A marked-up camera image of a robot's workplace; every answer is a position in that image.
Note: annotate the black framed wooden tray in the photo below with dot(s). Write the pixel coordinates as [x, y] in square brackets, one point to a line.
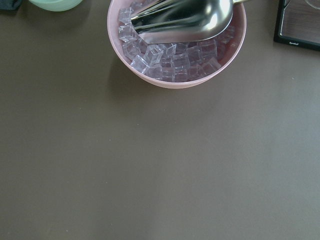
[298, 24]

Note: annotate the pink bowl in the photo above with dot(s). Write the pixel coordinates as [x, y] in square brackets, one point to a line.
[239, 21]

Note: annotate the steel ice scoop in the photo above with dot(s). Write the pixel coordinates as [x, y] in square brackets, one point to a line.
[173, 21]

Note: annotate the mint green bowl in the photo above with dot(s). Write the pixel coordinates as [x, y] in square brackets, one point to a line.
[56, 5]

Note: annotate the grey folded cloth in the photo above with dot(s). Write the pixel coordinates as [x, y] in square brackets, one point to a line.
[10, 5]

